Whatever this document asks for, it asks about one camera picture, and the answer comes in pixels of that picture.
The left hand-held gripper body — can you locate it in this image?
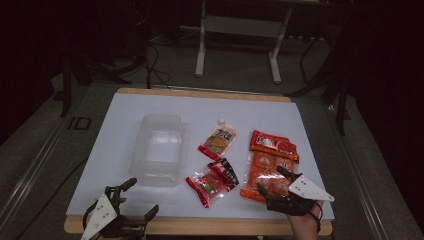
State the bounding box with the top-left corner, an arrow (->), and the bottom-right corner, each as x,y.
80,185 -> 148,240

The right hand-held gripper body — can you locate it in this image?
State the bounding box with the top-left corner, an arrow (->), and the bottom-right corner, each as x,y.
265,174 -> 335,217

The large orange snack packet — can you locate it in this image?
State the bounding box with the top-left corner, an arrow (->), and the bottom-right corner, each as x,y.
239,129 -> 301,204

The clear plastic container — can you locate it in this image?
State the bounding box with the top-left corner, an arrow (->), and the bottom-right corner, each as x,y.
128,113 -> 186,188

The red and black snack packet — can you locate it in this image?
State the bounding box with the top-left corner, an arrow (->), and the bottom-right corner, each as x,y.
185,157 -> 240,209

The person's right hand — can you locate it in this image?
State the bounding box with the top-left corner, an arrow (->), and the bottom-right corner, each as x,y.
287,199 -> 326,240

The beige snack packet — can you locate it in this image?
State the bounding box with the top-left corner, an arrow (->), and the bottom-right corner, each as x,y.
197,119 -> 238,162

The black stand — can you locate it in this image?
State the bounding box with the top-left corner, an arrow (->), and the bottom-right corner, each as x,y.
59,49 -> 134,118
285,33 -> 352,136

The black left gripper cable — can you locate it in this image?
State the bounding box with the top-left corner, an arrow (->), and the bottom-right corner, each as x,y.
82,203 -> 100,231

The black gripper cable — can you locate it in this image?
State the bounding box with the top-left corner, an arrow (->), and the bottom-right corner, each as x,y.
309,201 -> 324,233
82,203 -> 100,231

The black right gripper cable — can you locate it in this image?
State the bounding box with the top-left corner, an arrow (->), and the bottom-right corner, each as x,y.
309,201 -> 324,233

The metal floor rail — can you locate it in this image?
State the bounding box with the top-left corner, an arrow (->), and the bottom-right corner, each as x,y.
328,104 -> 393,240
0,109 -> 79,231

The black floor cable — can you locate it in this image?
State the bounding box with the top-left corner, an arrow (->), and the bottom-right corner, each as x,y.
141,41 -> 173,90

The white metal table frame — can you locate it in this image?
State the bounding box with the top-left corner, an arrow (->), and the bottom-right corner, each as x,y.
194,0 -> 295,85

